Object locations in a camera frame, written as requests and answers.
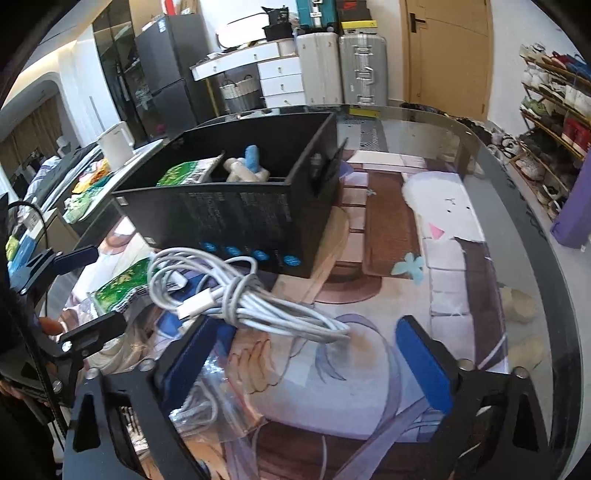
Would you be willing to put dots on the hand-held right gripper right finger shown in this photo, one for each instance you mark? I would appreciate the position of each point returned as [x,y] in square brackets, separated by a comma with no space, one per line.
[425,364]

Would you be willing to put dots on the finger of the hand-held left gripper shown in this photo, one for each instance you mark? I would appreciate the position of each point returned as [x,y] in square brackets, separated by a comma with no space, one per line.
[92,328]
[76,258]

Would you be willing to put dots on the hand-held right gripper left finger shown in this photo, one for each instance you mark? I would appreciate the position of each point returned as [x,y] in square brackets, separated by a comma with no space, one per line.
[194,355]

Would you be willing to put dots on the green snack packet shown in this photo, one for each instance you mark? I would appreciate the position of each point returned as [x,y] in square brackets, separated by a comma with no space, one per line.
[121,286]
[187,173]

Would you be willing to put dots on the black cardboard box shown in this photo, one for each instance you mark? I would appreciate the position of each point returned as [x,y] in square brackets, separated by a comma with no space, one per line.
[240,217]

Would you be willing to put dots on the person's left hand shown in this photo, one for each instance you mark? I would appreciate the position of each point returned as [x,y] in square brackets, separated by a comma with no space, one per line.
[50,326]

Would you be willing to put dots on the clear zip bag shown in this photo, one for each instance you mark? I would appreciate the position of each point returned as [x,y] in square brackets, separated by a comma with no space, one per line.
[221,406]

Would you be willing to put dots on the pile of snack bags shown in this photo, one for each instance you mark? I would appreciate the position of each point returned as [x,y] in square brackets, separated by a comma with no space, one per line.
[87,194]

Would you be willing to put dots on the printed desk mat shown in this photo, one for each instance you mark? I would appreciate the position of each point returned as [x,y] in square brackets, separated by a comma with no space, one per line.
[392,277]

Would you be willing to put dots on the beige slipper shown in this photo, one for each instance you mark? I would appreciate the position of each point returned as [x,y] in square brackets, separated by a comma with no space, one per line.
[526,351]
[518,304]

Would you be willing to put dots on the white electric kettle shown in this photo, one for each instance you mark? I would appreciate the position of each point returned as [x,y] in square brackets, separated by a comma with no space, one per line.
[115,147]

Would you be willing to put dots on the grey side table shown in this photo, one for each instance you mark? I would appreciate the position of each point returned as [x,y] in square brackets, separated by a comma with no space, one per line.
[138,157]

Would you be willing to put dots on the brown curtain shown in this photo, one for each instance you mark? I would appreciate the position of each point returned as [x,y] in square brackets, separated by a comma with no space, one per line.
[27,134]

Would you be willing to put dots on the black glass cabinet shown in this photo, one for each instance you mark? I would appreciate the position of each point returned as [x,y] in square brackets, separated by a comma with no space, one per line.
[117,69]

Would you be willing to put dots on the dark grey fridge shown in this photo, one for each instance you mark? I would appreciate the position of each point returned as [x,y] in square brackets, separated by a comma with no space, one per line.
[173,74]

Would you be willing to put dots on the woven laundry basket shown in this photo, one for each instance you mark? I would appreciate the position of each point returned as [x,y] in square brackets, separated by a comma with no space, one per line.
[239,94]

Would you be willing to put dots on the shoes on floor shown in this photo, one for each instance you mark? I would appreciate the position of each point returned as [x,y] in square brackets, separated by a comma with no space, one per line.
[494,138]

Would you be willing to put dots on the tall red box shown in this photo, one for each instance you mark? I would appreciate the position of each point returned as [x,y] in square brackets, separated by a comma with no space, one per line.
[170,6]

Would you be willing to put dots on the white dresser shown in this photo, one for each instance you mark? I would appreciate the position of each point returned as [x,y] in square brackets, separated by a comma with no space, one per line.
[277,74]

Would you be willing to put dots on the shoe rack with shoes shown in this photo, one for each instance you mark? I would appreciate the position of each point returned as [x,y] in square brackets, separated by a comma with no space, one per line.
[558,124]

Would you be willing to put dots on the tall brown box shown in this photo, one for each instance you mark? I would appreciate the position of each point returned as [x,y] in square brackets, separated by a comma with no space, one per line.
[189,5]

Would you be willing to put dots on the oval mirror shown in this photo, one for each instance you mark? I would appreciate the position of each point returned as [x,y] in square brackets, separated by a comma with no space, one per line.
[240,30]

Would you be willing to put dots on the silver suitcase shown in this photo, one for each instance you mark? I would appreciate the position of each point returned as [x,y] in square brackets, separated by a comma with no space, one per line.
[364,69]

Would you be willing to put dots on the white suitcase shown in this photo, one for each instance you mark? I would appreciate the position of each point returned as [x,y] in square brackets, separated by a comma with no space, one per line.
[318,69]

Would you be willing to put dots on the black bag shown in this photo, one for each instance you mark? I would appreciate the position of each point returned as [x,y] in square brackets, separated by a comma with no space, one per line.
[277,23]

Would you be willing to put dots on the wooden door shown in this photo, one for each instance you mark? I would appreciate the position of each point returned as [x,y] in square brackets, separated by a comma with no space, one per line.
[450,55]

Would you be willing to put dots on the teal suitcase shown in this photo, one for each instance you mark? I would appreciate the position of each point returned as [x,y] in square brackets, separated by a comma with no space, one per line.
[316,14]

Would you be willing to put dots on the stack of shoe boxes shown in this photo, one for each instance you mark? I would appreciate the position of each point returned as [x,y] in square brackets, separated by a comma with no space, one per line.
[354,16]

